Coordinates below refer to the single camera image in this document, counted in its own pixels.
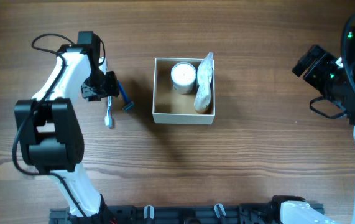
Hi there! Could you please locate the beige open cardboard box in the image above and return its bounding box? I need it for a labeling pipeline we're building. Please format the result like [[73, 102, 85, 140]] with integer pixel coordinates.
[[152, 57, 216, 125]]

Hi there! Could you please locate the dark mouthwash spray bottle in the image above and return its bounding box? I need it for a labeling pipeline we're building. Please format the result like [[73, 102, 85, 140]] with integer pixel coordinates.
[[197, 52, 214, 85]]

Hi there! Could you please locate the white floral lotion tube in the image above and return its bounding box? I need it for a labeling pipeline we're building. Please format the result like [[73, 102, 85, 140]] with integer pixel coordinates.
[[194, 66, 213, 114]]

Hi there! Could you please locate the blue disposable razor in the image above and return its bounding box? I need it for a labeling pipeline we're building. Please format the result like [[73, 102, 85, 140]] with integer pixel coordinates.
[[118, 80, 134, 111]]

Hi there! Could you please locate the blue white toothbrush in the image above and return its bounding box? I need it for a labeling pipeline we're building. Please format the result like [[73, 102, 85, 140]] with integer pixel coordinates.
[[104, 96, 113, 128]]

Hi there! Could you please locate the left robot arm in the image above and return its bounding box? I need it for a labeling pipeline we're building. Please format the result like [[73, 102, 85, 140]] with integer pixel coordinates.
[[12, 31, 119, 223]]

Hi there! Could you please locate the clear cotton swab tub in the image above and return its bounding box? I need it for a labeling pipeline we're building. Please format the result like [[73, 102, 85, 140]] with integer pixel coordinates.
[[170, 62, 196, 95]]

